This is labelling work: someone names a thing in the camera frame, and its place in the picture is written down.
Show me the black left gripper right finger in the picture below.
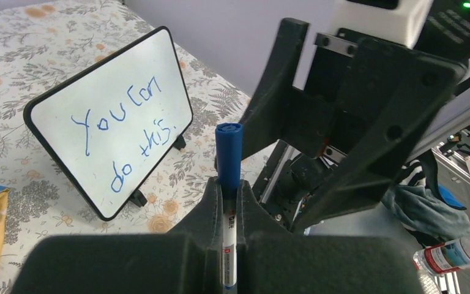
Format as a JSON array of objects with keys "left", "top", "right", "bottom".
[{"left": 236, "top": 180, "right": 423, "bottom": 293}]

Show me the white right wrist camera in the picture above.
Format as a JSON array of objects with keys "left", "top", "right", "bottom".
[{"left": 327, "top": 0, "right": 433, "bottom": 49}]

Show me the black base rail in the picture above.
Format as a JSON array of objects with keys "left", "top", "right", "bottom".
[{"left": 252, "top": 140, "right": 334, "bottom": 231}]

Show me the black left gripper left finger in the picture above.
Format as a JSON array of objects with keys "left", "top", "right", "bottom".
[{"left": 11, "top": 177, "right": 223, "bottom": 293}]

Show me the white whiteboard black frame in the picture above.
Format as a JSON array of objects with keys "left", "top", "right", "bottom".
[{"left": 23, "top": 26, "right": 193, "bottom": 221}]

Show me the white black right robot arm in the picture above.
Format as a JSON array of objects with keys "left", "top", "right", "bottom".
[{"left": 237, "top": 1, "right": 470, "bottom": 293}]

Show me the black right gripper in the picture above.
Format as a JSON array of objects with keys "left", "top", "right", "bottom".
[{"left": 239, "top": 17, "right": 467, "bottom": 233}]

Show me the blue capped whiteboard marker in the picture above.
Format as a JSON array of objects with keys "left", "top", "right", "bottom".
[{"left": 215, "top": 122, "right": 243, "bottom": 290}]

